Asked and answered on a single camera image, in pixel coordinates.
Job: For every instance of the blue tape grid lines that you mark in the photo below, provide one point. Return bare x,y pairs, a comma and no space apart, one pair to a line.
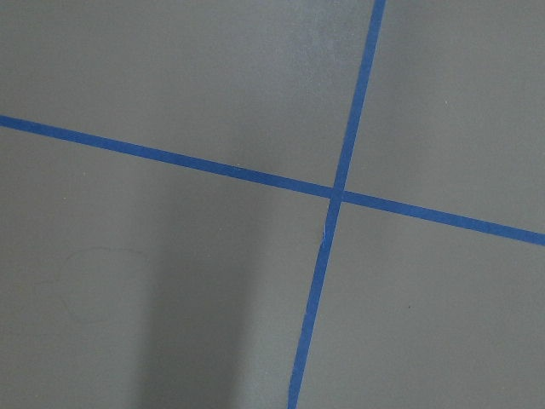
337,194

